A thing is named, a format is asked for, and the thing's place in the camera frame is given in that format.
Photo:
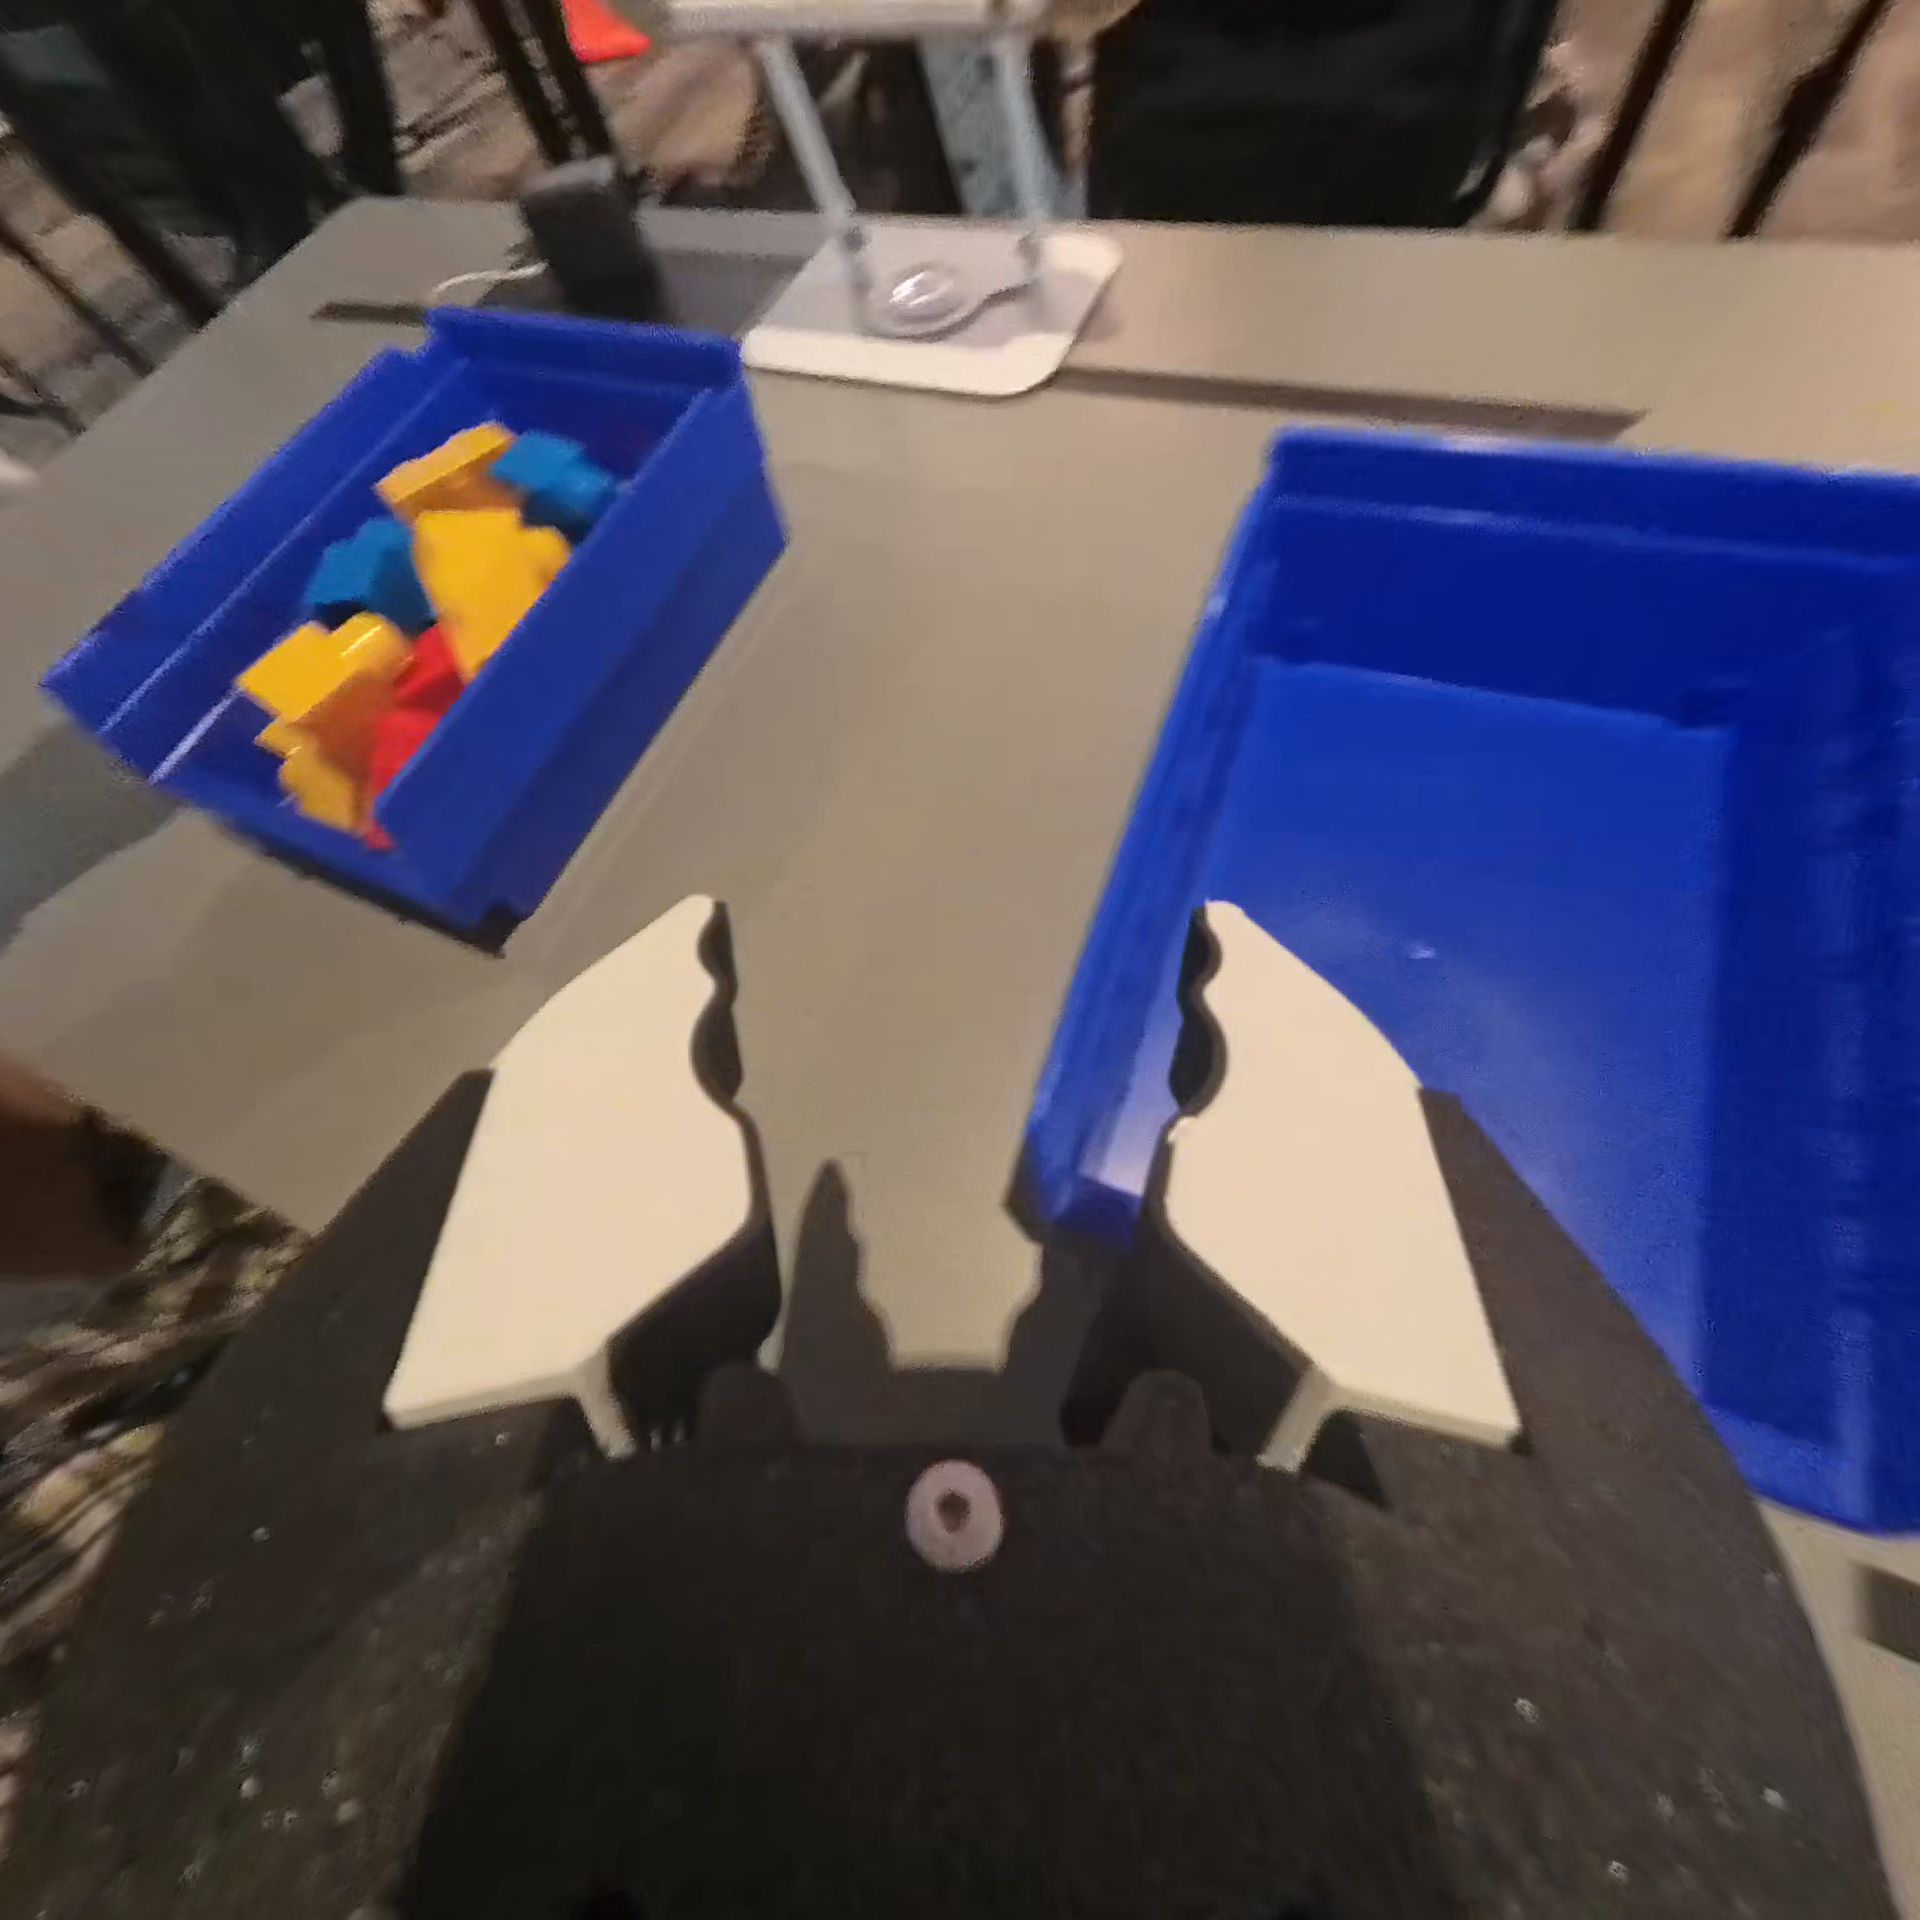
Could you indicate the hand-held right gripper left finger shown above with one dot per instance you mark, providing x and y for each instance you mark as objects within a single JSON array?
[{"x": 586, "y": 1200}]

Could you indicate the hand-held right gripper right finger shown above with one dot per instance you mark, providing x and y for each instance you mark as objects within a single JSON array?
[{"x": 1336, "y": 1215}]

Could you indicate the blue plastic bin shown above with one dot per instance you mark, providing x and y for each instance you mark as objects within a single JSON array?
[
  {"x": 1501, "y": 902},
  {"x": 600, "y": 704}
]

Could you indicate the pile of coloured toy blocks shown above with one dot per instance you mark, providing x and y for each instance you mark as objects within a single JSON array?
[{"x": 480, "y": 571}]

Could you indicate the person's left forearm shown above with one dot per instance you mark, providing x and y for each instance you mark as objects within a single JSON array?
[{"x": 136, "y": 1424}]

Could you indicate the dark grey box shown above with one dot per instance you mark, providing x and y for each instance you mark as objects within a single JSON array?
[{"x": 592, "y": 242}]

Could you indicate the black high-back chair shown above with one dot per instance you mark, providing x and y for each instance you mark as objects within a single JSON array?
[{"x": 1319, "y": 106}]

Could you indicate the orange traffic cone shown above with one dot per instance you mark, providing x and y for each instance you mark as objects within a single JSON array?
[{"x": 603, "y": 23}]

